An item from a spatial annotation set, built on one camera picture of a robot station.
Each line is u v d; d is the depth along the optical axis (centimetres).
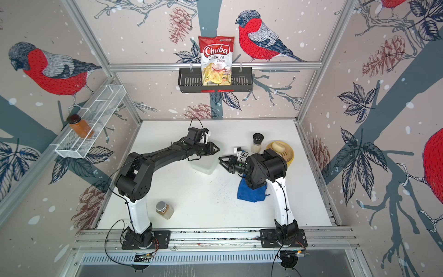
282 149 97
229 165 88
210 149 84
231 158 90
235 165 89
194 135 77
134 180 51
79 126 66
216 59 85
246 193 86
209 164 92
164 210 73
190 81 95
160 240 73
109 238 75
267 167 60
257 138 96
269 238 73
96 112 83
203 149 83
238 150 96
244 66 92
